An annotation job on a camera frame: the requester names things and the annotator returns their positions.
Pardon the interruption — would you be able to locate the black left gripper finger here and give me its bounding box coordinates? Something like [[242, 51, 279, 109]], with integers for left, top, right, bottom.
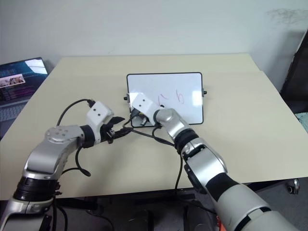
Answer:
[[112, 127, 133, 141], [107, 116, 126, 126]]

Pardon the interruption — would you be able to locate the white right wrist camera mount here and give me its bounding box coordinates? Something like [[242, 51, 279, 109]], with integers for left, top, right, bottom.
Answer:
[[131, 94, 157, 121]]

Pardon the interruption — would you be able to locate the black-framed tabletop whiteboard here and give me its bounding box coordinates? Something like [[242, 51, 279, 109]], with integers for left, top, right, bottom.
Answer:
[[123, 72, 208, 128]]

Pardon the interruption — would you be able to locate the teal cloth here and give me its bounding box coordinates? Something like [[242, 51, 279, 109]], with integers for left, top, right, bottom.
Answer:
[[295, 111, 308, 132]]

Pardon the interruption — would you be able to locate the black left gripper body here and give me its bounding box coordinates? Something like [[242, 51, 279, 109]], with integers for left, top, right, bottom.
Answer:
[[99, 123, 116, 145]]

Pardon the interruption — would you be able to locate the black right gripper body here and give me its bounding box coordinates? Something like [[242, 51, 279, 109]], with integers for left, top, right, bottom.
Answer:
[[130, 108, 155, 128]]

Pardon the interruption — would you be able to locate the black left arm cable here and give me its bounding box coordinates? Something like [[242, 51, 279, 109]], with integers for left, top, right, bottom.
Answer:
[[56, 99, 96, 178]]

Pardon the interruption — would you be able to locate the open laptop computer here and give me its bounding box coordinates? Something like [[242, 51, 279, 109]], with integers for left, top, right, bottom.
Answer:
[[0, 57, 50, 139]]

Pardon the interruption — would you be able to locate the black office chair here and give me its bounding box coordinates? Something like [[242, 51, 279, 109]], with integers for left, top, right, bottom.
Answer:
[[280, 29, 308, 114]]

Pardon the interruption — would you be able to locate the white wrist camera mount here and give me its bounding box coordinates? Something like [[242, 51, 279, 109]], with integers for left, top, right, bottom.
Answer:
[[131, 94, 157, 121], [85, 101, 115, 143]]

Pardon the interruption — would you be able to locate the chair caster wheel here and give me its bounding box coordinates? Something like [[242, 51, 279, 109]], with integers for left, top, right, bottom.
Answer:
[[285, 178, 301, 194]]

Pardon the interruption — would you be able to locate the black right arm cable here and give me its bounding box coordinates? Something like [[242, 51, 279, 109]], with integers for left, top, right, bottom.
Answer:
[[121, 117, 184, 190]]

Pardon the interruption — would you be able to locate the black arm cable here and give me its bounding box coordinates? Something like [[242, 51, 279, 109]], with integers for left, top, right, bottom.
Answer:
[[121, 117, 184, 190], [56, 99, 96, 178]]

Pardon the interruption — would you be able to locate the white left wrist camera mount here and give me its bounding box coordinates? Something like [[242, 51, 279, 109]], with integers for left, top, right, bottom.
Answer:
[[85, 101, 115, 143]]

